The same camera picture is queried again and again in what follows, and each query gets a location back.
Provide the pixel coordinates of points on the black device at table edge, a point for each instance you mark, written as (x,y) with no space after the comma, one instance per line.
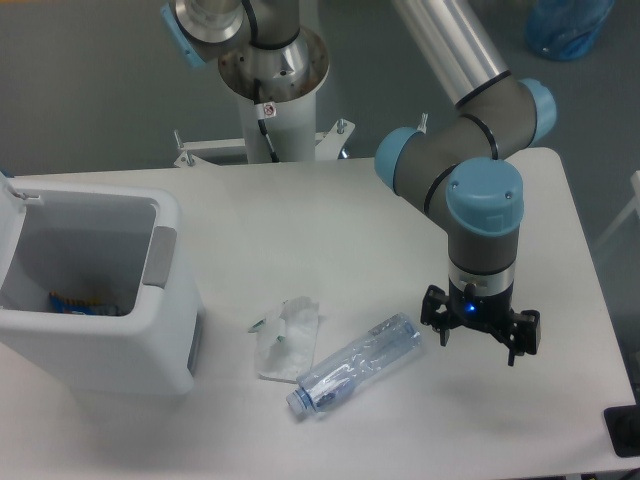
(623,427)

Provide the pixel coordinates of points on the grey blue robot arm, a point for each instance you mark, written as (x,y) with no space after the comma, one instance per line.
(460,177)

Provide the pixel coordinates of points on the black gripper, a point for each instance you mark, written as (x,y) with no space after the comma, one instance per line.
(520,332)

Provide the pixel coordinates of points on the blue snack packet in bin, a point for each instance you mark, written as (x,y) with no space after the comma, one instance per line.
(66,305)

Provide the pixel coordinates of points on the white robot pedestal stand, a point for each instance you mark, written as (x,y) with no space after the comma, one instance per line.
(275,91)

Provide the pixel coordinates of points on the white frame at right edge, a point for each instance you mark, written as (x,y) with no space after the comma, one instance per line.
(630,209)

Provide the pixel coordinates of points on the white plastic wrapper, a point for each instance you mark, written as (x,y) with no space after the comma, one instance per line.
(286,339)

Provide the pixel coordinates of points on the white plastic trash can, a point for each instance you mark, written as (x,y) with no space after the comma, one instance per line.
(119,245)

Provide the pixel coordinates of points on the clear plastic water bottle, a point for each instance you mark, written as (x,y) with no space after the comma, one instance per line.
(333,380)

